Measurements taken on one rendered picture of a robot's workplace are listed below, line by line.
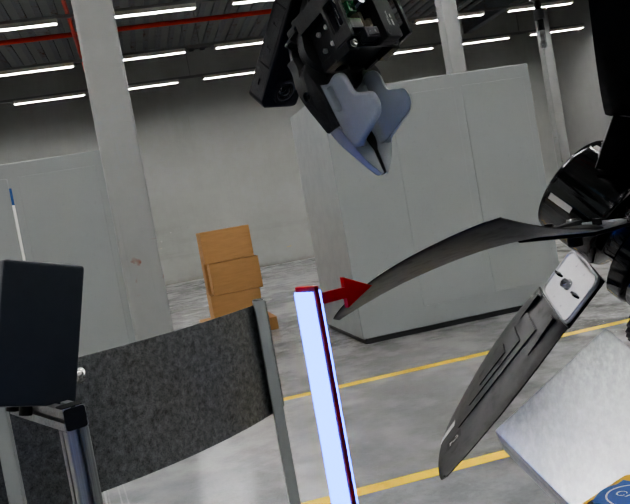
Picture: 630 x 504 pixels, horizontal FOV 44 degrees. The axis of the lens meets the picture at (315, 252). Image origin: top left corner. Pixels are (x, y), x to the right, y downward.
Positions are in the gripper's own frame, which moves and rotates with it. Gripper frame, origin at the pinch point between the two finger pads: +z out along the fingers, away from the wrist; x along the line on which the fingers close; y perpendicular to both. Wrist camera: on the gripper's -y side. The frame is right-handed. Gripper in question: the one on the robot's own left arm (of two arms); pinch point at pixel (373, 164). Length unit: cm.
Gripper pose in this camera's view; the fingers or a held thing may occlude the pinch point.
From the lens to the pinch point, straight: 68.5
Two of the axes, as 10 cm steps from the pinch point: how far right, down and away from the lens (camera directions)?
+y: 5.1, -3.6, -7.8
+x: 7.8, -1.9, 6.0
